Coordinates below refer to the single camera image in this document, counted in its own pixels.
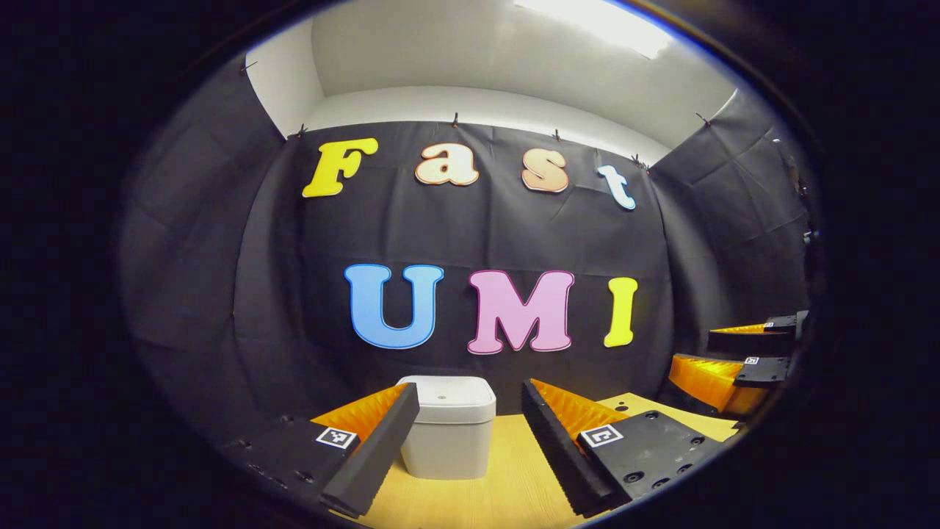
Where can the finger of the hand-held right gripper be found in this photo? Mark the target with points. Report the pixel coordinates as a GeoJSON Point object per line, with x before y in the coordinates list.
{"type": "Point", "coordinates": [749, 344]}
{"type": "Point", "coordinates": [760, 371]}

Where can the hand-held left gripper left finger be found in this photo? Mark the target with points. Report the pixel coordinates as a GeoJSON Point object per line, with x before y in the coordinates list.
{"type": "Point", "coordinates": [382, 455]}

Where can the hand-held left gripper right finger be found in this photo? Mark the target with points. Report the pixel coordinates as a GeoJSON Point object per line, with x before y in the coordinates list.
{"type": "Point", "coordinates": [558, 455]}

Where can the white desktop garbage bin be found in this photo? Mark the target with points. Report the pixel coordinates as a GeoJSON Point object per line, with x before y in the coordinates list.
{"type": "Point", "coordinates": [455, 441]}

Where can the wooden desktop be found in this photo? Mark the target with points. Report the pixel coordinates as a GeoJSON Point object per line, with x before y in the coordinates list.
{"type": "Point", "coordinates": [507, 485]}

